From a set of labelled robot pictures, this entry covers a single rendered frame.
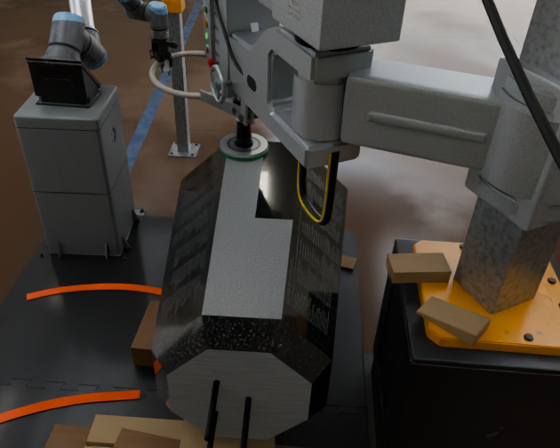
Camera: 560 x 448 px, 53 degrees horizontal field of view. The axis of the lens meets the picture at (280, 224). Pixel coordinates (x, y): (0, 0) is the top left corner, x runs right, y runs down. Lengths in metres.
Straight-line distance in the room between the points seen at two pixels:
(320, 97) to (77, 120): 1.48
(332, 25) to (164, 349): 1.09
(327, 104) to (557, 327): 1.01
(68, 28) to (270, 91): 1.34
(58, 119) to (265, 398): 1.67
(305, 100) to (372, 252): 1.76
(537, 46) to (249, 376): 1.22
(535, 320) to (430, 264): 0.37
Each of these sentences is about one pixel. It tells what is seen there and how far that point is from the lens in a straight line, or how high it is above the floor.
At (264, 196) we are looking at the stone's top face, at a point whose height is 0.82.
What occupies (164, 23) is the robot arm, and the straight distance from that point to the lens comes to 3.08.
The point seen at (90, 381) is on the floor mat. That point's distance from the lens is 2.70.
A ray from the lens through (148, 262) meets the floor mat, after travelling 3.20.
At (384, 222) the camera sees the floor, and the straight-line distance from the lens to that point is 3.58.
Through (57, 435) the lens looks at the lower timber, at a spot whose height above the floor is 0.11.
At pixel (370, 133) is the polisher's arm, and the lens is 1.70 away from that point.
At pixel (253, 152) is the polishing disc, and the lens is 2.48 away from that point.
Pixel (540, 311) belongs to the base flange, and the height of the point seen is 0.78.
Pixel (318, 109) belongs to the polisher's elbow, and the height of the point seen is 1.35.
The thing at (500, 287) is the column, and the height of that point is 0.90.
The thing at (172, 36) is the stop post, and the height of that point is 0.85.
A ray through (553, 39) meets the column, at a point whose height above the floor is 1.64.
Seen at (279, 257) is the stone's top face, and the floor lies 0.82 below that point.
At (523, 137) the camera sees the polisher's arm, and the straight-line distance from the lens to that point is 1.59.
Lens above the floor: 2.08
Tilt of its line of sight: 37 degrees down
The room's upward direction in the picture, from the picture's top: 3 degrees clockwise
